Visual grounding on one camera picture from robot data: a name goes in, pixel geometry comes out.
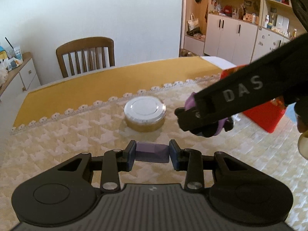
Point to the red box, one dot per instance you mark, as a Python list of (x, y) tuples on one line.
[(264, 118)]

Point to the low white cabinet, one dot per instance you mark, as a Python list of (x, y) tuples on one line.
[(193, 44)]

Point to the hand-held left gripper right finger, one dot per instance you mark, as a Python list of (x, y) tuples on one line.
[(173, 156)]

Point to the white wall cabinet unit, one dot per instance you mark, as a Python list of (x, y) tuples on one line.
[(231, 36)]

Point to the white blue carton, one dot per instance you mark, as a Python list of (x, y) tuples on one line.
[(18, 54)]

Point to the small wooden drawer box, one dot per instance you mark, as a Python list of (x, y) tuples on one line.
[(249, 18)]

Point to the white tote bag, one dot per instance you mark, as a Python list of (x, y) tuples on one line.
[(193, 24)]

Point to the clear plastic bag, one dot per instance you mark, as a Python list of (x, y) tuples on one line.
[(3, 72)]

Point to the cream round object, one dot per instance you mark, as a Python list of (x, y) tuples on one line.
[(303, 145)]

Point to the dark knitted cloth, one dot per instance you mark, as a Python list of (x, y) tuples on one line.
[(299, 0)]

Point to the red shelf ornament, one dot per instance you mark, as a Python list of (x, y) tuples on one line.
[(227, 9)]

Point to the purple small box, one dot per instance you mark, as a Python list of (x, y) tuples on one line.
[(151, 152)]

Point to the brown wooden chair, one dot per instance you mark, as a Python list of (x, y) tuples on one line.
[(84, 44)]

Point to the gold round tin silver lid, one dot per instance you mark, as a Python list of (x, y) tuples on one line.
[(144, 108)]

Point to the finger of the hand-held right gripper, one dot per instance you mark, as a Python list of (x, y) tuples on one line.
[(186, 113), (202, 127)]

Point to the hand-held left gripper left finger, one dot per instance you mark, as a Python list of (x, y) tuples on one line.
[(131, 156)]

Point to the teal tissue box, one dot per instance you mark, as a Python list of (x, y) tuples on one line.
[(3, 54)]

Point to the purple round toy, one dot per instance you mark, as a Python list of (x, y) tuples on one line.
[(190, 102)]

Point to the white wooden sideboard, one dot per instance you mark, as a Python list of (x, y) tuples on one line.
[(26, 74)]

